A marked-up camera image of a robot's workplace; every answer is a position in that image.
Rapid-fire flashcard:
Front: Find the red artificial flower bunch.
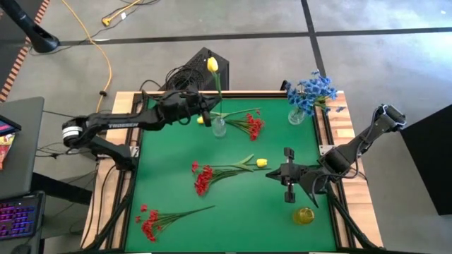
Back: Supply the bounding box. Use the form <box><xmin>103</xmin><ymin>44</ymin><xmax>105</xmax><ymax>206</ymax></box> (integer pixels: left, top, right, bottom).
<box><xmin>135</xmin><ymin>204</ymin><xmax>215</xmax><ymax>243</ymax></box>
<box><xmin>191</xmin><ymin>160</ymin><xmax>257</xmax><ymax>197</ymax></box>
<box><xmin>224</xmin><ymin>109</ymin><xmax>266</xmax><ymax>142</ymax></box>

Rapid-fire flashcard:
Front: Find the clear ribbed glass vase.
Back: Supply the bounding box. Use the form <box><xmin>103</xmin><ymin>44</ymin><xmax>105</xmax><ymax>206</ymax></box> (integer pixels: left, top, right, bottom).
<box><xmin>211</xmin><ymin>116</ymin><xmax>227</xmax><ymax>138</ymax></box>

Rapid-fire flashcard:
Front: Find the black stand base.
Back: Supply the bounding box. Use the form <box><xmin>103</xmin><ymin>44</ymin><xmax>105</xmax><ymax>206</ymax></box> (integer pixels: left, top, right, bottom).
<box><xmin>0</xmin><ymin>0</ymin><xmax>60</xmax><ymax>54</ymax></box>

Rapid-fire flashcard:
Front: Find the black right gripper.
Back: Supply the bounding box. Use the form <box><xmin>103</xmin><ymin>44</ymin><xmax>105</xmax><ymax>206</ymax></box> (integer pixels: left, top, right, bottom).
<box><xmin>265</xmin><ymin>147</ymin><xmax>321</xmax><ymax>204</ymax></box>

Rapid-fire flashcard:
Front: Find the black computer mouse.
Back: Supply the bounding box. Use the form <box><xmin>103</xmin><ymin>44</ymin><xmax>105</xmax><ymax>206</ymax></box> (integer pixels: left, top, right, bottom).
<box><xmin>10</xmin><ymin>243</ymin><xmax>33</xmax><ymax>254</ymax></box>

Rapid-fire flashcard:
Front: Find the blue artificial flower bunch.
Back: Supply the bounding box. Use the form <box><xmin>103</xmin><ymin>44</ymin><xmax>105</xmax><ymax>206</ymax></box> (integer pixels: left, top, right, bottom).
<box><xmin>298</xmin><ymin>69</ymin><xmax>339</xmax><ymax>107</ymax></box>
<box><xmin>285</xmin><ymin>81</ymin><xmax>347</xmax><ymax>117</ymax></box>

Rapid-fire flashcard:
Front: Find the yellow extension cable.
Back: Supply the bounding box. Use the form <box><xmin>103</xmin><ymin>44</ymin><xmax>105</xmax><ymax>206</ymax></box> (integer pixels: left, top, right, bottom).
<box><xmin>60</xmin><ymin>0</ymin><xmax>114</xmax><ymax>114</ymax></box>

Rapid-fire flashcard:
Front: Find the clear bulbous glass vase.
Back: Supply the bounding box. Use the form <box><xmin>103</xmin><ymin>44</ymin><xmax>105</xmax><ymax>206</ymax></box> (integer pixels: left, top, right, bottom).
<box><xmin>287</xmin><ymin>107</ymin><xmax>307</xmax><ymax>126</ymax></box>

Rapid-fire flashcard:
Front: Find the black table frame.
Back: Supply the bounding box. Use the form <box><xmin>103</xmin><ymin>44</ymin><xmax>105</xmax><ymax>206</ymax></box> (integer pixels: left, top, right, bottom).
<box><xmin>119</xmin><ymin>90</ymin><xmax>343</xmax><ymax>253</ymax></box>

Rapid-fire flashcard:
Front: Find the yellow artificial tulip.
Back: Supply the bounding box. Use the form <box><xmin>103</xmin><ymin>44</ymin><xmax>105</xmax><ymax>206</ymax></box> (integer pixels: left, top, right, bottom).
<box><xmin>210</xmin><ymin>154</ymin><xmax>269</xmax><ymax>173</ymax></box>
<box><xmin>196</xmin><ymin>107</ymin><xmax>262</xmax><ymax>125</ymax></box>
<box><xmin>206</xmin><ymin>56</ymin><xmax>224</xmax><ymax>123</ymax></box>

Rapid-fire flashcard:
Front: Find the black backlit keyboard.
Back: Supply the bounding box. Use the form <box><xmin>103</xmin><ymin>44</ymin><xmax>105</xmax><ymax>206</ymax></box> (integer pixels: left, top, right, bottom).
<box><xmin>0</xmin><ymin>192</ymin><xmax>46</xmax><ymax>241</ymax></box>

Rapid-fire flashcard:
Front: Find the grey desk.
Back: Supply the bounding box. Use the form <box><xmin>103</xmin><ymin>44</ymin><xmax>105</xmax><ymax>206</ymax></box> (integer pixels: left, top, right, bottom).
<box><xmin>0</xmin><ymin>97</ymin><xmax>45</xmax><ymax>200</ymax></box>

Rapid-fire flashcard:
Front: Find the black cabinet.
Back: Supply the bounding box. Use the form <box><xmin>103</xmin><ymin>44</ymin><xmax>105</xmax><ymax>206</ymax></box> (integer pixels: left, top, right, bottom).
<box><xmin>400</xmin><ymin>104</ymin><xmax>452</xmax><ymax>216</ymax></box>

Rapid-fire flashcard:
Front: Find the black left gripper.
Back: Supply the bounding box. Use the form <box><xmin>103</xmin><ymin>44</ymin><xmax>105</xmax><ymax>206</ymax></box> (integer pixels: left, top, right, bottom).
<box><xmin>155</xmin><ymin>90</ymin><xmax>223</xmax><ymax>128</ymax></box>

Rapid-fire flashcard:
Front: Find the yellow red snack bag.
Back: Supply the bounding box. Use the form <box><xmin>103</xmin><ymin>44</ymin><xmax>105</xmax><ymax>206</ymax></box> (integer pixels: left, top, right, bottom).
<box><xmin>0</xmin><ymin>133</ymin><xmax>17</xmax><ymax>171</ymax></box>

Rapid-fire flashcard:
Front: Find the black computer tower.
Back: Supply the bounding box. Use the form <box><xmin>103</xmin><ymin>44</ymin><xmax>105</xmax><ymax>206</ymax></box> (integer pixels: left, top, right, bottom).
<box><xmin>160</xmin><ymin>47</ymin><xmax>230</xmax><ymax>92</ymax></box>

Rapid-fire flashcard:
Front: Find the yellow glass vase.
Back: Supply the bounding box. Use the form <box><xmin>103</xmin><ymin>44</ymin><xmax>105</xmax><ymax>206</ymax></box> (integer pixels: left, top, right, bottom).
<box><xmin>292</xmin><ymin>207</ymin><xmax>316</xmax><ymax>226</ymax></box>

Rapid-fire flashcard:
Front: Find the black coiled cable bundle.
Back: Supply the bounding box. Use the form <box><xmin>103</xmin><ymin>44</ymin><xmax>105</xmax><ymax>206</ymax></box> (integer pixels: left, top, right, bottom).
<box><xmin>164</xmin><ymin>65</ymin><xmax>201</xmax><ymax>92</ymax></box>

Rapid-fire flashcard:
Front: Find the colourful tablet screen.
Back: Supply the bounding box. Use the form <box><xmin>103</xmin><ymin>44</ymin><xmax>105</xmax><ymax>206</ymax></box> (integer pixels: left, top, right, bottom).
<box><xmin>0</xmin><ymin>114</ymin><xmax>22</xmax><ymax>137</ymax></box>

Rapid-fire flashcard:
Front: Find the black desk foot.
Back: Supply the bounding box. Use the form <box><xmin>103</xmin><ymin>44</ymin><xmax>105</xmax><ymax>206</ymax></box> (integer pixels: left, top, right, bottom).
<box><xmin>30</xmin><ymin>171</ymin><xmax>93</xmax><ymax>206</ymax></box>

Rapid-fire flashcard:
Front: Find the yellow power plug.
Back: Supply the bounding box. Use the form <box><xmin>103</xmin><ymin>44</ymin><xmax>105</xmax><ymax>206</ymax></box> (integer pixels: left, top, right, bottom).
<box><xmin>101</xmin><ymin>0</ymin><xmax>143</xmax><ymax>28</ymax></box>

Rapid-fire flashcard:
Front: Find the black frame strut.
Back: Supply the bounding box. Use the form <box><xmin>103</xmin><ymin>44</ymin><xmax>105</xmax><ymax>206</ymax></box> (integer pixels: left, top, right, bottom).
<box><xmin>80</xmin><ymin>165</ymin><xmax>138</xmax><ymax>252</ymax></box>
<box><xmin>326</xmin><ymin>190</ymin><xmax>382</xmax><ymax>252</ymax></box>

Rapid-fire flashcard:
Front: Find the green table mat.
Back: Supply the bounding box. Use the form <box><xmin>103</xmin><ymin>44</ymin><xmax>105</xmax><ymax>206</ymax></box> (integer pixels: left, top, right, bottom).
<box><xmin>124</xmin><ymin>97</ymin><xmax>337</xmax><ymax>253</ymax></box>

